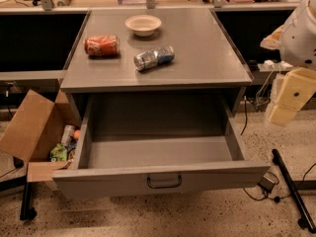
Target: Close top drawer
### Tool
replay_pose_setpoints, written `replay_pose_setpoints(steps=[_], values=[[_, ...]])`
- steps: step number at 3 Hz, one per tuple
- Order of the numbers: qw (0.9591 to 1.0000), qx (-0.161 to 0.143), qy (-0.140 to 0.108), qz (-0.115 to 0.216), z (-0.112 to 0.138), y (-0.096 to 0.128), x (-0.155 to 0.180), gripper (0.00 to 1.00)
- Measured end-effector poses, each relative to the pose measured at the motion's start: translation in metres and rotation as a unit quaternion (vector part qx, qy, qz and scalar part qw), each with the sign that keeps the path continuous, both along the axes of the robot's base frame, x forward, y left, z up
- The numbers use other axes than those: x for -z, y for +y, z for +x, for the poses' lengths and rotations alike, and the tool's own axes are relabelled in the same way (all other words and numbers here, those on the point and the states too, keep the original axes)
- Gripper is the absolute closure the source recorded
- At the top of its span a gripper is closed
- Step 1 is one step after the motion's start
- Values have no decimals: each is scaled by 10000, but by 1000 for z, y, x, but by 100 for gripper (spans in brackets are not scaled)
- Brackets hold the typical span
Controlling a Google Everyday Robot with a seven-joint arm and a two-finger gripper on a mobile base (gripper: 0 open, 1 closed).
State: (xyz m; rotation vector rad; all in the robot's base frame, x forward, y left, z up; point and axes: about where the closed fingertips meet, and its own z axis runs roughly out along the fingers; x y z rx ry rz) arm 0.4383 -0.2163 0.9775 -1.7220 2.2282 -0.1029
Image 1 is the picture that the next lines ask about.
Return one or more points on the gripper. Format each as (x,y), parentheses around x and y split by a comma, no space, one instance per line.
(298,39)

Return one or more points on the grey top drawer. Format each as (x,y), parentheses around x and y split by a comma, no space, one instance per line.
(115,157)

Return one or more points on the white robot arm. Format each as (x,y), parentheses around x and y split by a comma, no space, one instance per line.
(295,40)

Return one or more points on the white power strip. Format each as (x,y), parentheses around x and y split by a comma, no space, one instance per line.
(271,65)

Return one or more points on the black power adapter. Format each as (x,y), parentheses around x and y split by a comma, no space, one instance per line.
(266,184)

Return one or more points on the black floor stand leg right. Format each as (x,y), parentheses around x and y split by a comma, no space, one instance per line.
(305,221)

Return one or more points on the black floor stand leg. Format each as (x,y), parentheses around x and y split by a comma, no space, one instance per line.
(28,212)
(305,221)

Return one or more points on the silver blue soda can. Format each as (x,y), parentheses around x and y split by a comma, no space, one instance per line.
(154,57)

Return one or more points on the white paper bowl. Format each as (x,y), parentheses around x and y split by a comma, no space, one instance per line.
(143,25)

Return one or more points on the grey cabinet desk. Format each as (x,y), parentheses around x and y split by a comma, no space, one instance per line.
(205,80)

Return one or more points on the orange soda can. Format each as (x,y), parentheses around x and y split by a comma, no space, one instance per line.
(105,45)

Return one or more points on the orange fruit in box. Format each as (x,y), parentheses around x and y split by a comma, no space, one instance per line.
(76,134)

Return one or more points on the silver can in box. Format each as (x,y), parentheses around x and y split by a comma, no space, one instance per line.
(67,134)

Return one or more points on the green snack bag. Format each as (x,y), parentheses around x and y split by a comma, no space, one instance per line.
(58,153)

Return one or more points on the brown cardboard box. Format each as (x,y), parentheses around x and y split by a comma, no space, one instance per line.
(35,129)

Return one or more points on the black floor stand leg left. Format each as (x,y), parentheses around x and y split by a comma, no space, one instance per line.
(28,212)

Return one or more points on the black drawer handle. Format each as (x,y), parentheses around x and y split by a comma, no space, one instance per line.
(156,184)

